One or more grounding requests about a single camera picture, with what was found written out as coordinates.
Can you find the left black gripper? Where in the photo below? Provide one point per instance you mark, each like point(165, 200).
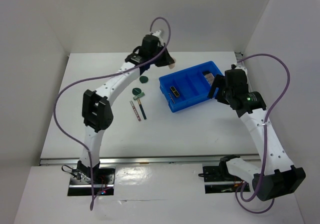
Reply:
point(167, 59)

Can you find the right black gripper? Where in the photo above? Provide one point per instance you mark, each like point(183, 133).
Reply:
point(218, 81)

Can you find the beige makeup sponge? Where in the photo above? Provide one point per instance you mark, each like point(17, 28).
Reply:
point(172, 65)

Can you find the clear eyeshadow palette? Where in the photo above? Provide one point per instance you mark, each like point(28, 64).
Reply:
point(210, 78)

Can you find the black square powder compact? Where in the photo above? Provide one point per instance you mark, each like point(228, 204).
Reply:
point(207, 73)

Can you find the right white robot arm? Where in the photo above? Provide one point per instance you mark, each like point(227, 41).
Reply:
point(277, 176)

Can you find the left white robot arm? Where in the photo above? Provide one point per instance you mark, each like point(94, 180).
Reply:
point(97, 104)

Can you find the blue plastic divided bin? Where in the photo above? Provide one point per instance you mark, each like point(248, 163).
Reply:
point(190, 83)

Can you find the green clear lipstick tube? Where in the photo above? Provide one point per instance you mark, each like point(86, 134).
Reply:
point(140, 95)

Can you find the green gold mascara pen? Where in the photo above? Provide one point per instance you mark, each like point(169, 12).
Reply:
point(141, 109)

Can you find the red lip gloss tube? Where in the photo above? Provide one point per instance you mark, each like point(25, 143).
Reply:
point(135, 111)

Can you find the aluminium front rail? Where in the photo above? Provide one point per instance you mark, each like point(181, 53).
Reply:
point(137, 160)

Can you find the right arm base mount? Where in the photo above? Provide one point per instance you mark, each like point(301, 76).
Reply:
point(217, 183)

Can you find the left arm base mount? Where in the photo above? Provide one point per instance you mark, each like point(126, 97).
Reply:
point(80, 185)

